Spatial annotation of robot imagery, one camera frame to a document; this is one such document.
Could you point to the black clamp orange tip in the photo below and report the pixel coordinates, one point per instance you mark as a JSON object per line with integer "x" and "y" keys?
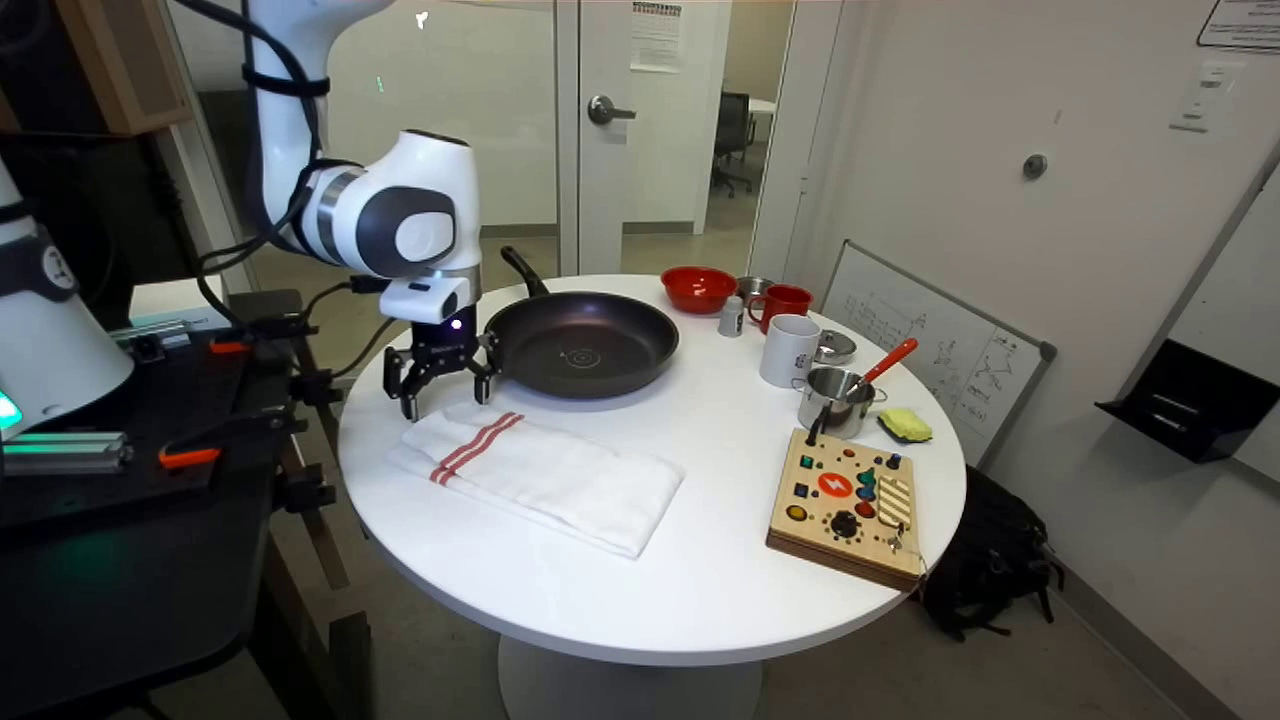
{"x": 185, "y": 458}
{"x": 228, "y": 349}

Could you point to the framed wall sign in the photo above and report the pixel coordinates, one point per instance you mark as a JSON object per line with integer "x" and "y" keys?
{"x": 1240, "y": 25}

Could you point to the small steel saucepan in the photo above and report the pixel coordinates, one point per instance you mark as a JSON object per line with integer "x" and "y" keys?
{"x": 838, "y": 397}

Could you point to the black backpack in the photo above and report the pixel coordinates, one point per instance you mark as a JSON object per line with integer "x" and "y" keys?
{"x": 985, "y": 563}

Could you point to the round grey wall knob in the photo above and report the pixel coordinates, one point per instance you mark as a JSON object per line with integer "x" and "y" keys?
{"x": 1035, "y": 164}

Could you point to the white box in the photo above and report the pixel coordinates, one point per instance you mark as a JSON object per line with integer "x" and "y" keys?
{"x": 160, "y": 308}

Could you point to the black wall tray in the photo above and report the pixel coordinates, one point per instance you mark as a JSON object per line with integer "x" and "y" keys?
{"x": 1185, "y": 400}

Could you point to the yellow green sponge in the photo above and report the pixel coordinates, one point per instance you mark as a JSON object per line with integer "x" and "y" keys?
{"x": 907, "y": 427}

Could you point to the red bowl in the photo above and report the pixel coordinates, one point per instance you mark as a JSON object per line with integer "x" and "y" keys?
{"x": 697, "y": 291}

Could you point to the white mug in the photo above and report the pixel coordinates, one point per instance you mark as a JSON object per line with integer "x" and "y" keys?
{"x": 784, "y": 353}

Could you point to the small grey shaker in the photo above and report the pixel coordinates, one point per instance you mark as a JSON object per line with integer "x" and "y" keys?
{"x": 730, "y": 323}

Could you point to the leaning framed whiteboard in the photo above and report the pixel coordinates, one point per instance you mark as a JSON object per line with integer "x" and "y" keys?
{"x": 932, "y": 346}

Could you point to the aluminium rail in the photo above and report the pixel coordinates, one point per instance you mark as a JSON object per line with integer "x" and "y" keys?
{"x": 67, "y": 453}

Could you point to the black frying pan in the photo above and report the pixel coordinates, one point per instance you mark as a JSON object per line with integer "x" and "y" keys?
{"x": 585, "y": 346}

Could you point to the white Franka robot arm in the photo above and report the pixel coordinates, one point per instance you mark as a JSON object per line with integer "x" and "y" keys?
{"x": 387, "y": 213}

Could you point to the white door with window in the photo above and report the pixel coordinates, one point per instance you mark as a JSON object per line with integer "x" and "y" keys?
{"x": 695, "y": 135}

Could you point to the wooden cabinet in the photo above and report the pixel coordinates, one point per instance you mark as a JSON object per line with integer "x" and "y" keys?
{"x": 125, "y": 60}

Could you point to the white door notice paper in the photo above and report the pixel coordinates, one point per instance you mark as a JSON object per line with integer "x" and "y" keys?
{"x": 658, "y": 37}

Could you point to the wooden board colourful pieces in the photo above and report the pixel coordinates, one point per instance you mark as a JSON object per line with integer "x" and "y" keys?
{"x": 845, "y": 512}

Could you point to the red mug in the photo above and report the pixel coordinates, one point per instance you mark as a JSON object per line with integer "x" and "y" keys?
{"x": 784, "y": 305}

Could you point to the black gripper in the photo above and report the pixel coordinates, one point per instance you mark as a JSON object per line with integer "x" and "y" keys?
{"x": 440, "y": 346}

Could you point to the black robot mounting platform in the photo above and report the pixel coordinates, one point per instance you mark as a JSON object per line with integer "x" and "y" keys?
{"x": 121, "y": 584}

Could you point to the small steel cup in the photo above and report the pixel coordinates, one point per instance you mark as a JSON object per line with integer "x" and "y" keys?
{"x": 838, "y": 346}

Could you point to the white wall switch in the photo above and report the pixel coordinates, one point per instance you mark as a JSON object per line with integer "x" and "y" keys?
{"x": 1198, "y": 103}

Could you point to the white towel red stripes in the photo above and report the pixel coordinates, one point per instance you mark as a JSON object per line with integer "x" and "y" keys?
{"x": 574, "y": 487}

